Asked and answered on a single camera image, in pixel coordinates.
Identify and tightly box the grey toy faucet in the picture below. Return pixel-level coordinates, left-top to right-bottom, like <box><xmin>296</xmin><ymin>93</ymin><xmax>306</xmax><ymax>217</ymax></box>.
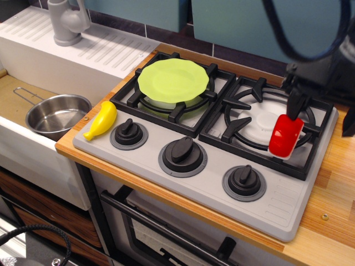
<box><xmin>47</xmin><ymin>0</ymin><xmax>90</xmax><ymax>47</ymax></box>

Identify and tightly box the wooden drawer front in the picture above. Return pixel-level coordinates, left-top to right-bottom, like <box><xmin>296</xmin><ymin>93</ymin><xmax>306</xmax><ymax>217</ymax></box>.
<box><xmin>1</xmin><ymin>167</ymin><xmax>110</xmax><ymax>265</ymax></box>

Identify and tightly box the red salmon sushi toy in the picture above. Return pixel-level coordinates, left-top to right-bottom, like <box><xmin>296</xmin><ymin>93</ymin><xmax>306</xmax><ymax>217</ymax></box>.
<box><xmin>268</xmin><ymin>114</ymin><xmax>305</xmax><ymax>160</ymax></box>

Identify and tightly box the black right burner grate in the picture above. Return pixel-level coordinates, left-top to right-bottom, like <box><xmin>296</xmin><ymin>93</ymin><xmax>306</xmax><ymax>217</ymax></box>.
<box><xmin>199</xmin><ymin>76</ymin><xmax>336</xmax><ymax>181</ymax></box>

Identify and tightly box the toy oven door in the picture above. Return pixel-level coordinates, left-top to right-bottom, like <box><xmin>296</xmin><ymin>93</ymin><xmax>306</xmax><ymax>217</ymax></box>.
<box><xmin>91</xmin><ymin>171</ymin><xmax>290</xmax><ymax>265</ymax></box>

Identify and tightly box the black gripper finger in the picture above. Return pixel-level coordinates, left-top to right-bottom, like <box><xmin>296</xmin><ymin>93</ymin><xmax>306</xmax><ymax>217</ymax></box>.
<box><xmin>342</xmin><ymin>104</ymin><xmax>355</xmax><ymax>137</ymax></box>
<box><xmin>286</xmin><ymin>88</ymin><xmax>311</xmax><ymax>121</ymax></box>

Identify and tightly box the white toy sink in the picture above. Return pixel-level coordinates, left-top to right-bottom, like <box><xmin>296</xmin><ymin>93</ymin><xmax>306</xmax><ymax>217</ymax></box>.
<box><xmin>1</xmin><ymin>7</ymin><xmax>159</xmax><ymax>210</ymax></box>

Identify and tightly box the light green plastic plate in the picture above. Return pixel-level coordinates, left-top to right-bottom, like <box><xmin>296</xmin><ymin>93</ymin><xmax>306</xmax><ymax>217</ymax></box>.
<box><xmin>138</xmin><ymin>58</ymin><xmax>209</xmax><ymax>104</ymax></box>

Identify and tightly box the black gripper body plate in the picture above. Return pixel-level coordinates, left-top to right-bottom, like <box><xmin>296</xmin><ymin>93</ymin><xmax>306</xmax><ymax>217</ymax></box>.
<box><xmin>281</xmin><ymin>59</ymin><xmax>354</xmax><ymax>105</ymax></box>

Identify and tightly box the black oven door handle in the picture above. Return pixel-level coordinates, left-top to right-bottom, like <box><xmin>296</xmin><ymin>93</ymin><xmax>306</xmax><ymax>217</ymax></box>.
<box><xmin>100</xmin><ymin>186</ymin><xmax>236</xmax><ymax>265</ymax></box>

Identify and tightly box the stainless steel pot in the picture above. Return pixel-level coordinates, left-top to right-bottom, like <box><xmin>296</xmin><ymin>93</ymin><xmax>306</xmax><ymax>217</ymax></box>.
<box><xmin>13</xmin><ymin>87</ymin><xmax>92</xmax><ymax>141</ymax></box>

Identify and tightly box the grey toy stove top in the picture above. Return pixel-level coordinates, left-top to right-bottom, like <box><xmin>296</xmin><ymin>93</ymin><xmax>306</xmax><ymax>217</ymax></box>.
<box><xmin>72</xmin><ymin>51</ymin><xmax>339</xmax><ymax>244</ymax></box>

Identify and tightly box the black left burner grate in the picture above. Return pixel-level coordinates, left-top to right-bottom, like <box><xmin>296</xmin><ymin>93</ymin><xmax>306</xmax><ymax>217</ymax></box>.
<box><xmin>111</xmin><ymin>52</ymin><xmax>236</xmax><ymax>137</ymax></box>

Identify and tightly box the yellow toy banana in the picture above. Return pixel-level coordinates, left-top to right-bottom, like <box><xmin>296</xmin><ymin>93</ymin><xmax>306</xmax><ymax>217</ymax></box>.
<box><xmin>83</xmin><ymin>101</ymin><xmax>117</xmax><ymax>141</ymax></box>

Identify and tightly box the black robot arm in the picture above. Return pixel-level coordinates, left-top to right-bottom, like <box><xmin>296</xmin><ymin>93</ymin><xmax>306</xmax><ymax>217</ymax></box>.
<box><xmin>263</xmin><ymin>1</ymin><xmax>354</xmax><ymax>120</ymax></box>

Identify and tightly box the black right stove knob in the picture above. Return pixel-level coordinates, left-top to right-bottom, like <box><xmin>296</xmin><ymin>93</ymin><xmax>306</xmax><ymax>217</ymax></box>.
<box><xmin>222</xmin><ymin>165</ymin><xmax>267</xmax><ymax>202</ymax></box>

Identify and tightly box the black left stove knob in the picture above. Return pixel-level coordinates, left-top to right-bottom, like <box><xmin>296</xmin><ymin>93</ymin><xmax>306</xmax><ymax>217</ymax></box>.
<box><xmin>110</xmin><ymin>119</ymin><xmax>149</xmax><ymax>151</ymax></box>

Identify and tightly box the black braided foreground cable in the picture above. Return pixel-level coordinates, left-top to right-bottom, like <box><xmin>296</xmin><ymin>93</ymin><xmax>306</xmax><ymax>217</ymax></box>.
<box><xmin>0</xmin><ymin>224</ymin><xmax>72</xmax><ymax>266</ymax></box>

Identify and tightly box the black middle stove knob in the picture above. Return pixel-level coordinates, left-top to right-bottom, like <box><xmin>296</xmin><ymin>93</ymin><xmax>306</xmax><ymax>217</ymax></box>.
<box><xmin>158</xmin><ymin>136</ymin><xmax>207</xmax><ymax>178</ymax></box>

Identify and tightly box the black stove knob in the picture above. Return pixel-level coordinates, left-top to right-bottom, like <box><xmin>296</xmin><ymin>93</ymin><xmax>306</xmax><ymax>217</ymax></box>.
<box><xmin>158</xmin><ymin>136</ymin><xmax>207</xmax><ymax>178</ymax></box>
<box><xmin>222</xmin><ymin>165</ymin><xmax>267</xmax><ymax>202</ymax></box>
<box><xmin>110</xmin><ymin>119</ymin><xmax>149</xmax><ymax>151</ymax></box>

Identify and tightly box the black burner grate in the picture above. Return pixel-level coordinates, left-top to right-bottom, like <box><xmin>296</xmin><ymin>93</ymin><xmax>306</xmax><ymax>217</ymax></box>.
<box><xmin>111</xmin><ymin>52</ymin><xmax>236</xmax><ymax>137</ymax></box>
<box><xmin>199</xmin><ymin>76</ymin><xmax>336</xmax><ymax>181</ymax></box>

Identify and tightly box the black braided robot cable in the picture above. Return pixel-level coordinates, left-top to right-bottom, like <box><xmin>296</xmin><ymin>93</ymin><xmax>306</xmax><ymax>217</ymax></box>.
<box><xmin>262</xmin><ymin>0</ymin><xmax>350</xmax><ymax>62</ymax></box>

